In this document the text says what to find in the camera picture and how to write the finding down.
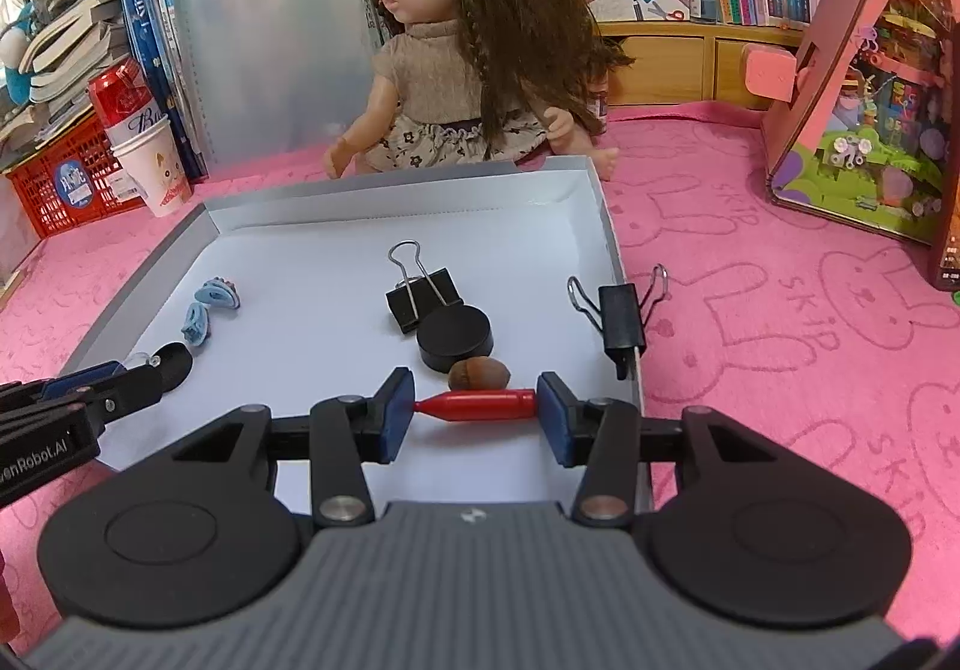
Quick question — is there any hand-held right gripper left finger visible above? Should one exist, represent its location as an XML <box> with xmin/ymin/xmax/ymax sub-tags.
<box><xmin>174</xmin><ymin>366</ymin><xmax>416</xmax><ymax>528</ymax></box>

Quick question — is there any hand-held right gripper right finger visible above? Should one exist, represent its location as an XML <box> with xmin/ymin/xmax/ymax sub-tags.
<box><xmin>536</xmin><ymin>371</ymin><xmax>785</xmax><ymax>528</ymax></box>

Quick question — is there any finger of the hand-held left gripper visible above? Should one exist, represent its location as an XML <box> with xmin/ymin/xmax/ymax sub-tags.
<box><xmin>41</xmin><ymin>366</ymin><xmax>164</xmax><ymax>429</ymax></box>
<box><xmin>0</xmin><ymin>360</ymin><xmax>127</xmax><ymax>410</ymax></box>

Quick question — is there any black oval clip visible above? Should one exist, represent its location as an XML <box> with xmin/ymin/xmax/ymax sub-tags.
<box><xmin>124</xmin><ymin>342</ymin><xmax>193</xmax><ymax>395</ymax></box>

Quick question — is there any red bullet-shaped peg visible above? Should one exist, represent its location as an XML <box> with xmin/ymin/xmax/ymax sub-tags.
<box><xmin>412</xmin><ymin>390</ymin><xmax>539</xmax><ymax>425</ymax></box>

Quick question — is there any brown acorn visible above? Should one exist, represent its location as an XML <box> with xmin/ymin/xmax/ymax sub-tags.
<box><xmin>448</xmin><ymin>356</ymin><xmax>512</xmax><ymax>392</ymax></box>

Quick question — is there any plain blue hair clip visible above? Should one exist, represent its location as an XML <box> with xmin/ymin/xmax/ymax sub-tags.
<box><xmin>180</xmin><ymin>306</ymin><xmax>212</xmax><ymax>348</ymax></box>

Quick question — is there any black round puck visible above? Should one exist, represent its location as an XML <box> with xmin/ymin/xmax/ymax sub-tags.
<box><xmin>416</xmin><ymin>306</ymin><xmax>496</xmax><ymax>373</ymax></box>

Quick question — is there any black binder clip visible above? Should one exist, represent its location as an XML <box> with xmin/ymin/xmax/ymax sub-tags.
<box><xmin>566</xmin><ymin>263</ymin><xmax>670</xmax><ymax>382</ymax></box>
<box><xmin>386</xmin><ymin>241</ymin><xmax>464</xmax><ymax>335</ymax></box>

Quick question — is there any blue hair clip orange trim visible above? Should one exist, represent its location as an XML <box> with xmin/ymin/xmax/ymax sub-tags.
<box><xmin>193</xmin><ymin>276</ymin><xmax>241</xmax><ymax>311</ymax></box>

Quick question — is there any grey shallow cardboard box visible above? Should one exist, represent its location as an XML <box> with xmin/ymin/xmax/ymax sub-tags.
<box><xmin>56</xmin><ymin>155</ymin><xmax>646</xmax><ymax>517</ymax></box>

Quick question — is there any red basket with blue sticker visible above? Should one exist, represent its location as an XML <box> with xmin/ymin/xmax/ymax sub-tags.
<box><xmin>4</xmin><ymin>110</ymin><xmax>147</xmax><ymax>240</ymax></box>

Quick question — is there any pink bunny print blanket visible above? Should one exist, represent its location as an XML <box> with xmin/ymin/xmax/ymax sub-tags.
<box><xmin>0</xmin><ymin>100</ymin><xmax>960</xmax><ymax>650</ymax></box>

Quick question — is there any white printed paper cup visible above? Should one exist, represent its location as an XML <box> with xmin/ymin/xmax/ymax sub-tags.
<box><xmin>110</xmin><ymin>115</ymin><xmax>188</xmax><ymax>219</ymax></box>

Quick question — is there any red drink can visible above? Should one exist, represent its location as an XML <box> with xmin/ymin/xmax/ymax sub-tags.
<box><xmin>88</xmin><ymin>58</ymin><xmax>162</xmax><ymax>149</ymax></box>

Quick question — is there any blue white plush toy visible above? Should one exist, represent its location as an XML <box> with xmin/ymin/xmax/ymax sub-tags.
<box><xmin>0</xmin><ymin>2</ymin><xmax>38</xmax><ymax>108</ymax></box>

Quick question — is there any stack of worn books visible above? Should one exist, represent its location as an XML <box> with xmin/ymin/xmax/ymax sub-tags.
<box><xmin>0</xmin><ymin>0</ymin><xmax>136</xmax><ymax>153</ymax></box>

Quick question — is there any long-haired baby doll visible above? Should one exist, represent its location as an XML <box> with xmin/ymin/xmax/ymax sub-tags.
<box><xmin>322</xmin><ymin>0</ymin><xmax>623</xmax><ymax>180</ymax></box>

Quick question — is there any row of blue books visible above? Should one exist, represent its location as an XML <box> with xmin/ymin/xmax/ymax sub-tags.
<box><xmin>116</xmin><ymin>0</ymin><xmax>207</xmax><ymax>183</ymax></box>

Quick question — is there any wooden desktop drawer unit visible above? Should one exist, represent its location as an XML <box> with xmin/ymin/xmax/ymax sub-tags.
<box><xmin>600</xmin><ymin>20</ymin><xmax>807</xmax><ymax>112</ymax></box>

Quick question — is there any translucent plastic storage box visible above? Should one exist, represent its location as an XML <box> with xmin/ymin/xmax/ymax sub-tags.
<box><xmin>165</xmin><ymin>0</ymin><xmax>376</xmax><ymax>180</ymax></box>

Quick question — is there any pink house-shaped toy box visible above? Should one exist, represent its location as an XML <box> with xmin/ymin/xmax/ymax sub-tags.
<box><xmin>741</xmin><ymin>0</ymin><xmax>960</xmax><ymax>290</ymax></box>

